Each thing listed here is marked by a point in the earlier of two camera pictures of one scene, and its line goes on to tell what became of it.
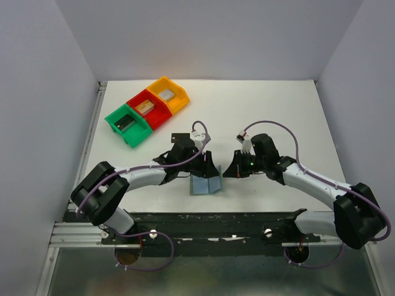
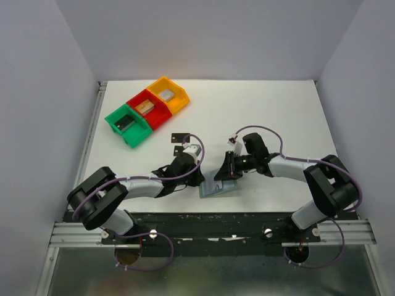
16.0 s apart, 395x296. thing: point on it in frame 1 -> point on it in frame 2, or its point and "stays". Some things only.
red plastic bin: [159, 115] stays
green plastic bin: [137, 132] stays
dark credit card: [179, 136] stays
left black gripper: [207, 169] -> [199, 177]
